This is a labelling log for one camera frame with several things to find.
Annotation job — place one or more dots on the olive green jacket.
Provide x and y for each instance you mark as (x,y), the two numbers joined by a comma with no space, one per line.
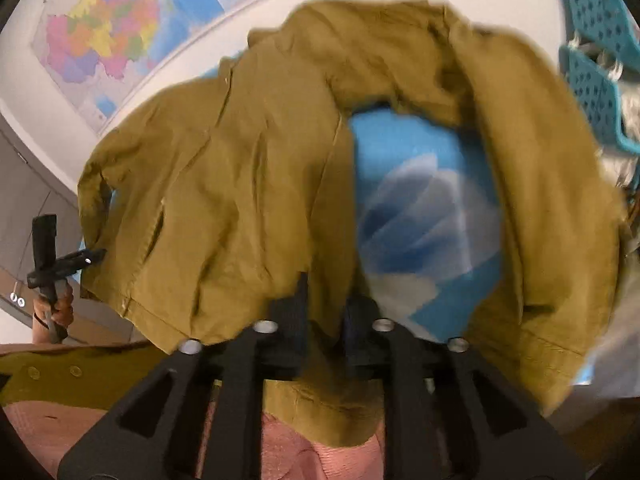
(240,200)

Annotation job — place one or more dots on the colourful wall map poster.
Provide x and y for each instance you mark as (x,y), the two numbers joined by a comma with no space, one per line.
(110,35)

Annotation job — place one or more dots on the blue printed bed sheet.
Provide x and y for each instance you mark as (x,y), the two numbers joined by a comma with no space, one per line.
(425,200)

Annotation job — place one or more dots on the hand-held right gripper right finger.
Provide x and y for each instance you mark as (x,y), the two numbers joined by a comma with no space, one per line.
(357,342)

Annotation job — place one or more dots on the white fluffy cloth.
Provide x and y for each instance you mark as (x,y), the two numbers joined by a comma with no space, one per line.
(625,160)

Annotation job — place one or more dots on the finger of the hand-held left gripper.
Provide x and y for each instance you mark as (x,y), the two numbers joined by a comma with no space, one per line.
(75,262)

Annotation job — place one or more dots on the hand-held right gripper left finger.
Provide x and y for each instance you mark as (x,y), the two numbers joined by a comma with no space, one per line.
(290,332)

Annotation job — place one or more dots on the pink knit cloth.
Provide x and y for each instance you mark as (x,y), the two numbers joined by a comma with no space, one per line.
(300,455)

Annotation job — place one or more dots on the person's left hand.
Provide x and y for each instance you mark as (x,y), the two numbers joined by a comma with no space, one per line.
(65,310)

